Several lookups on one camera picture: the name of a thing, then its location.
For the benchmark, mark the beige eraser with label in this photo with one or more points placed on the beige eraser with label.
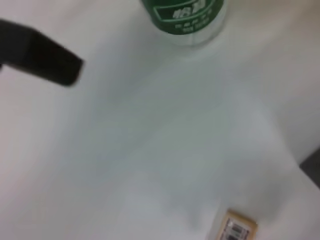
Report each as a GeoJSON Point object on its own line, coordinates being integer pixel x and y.
{"type": "Point", "coordinates": [237, 227]}

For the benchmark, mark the clear water bottle green label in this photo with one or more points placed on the clear water bottle green label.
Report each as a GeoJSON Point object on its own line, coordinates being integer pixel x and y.
{"type": "Point", "coordinates": [185, 17]}

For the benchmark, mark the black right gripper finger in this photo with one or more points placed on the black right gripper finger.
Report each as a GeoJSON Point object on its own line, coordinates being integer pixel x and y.
{"type": "Point", "coordinates": [45, 55]}

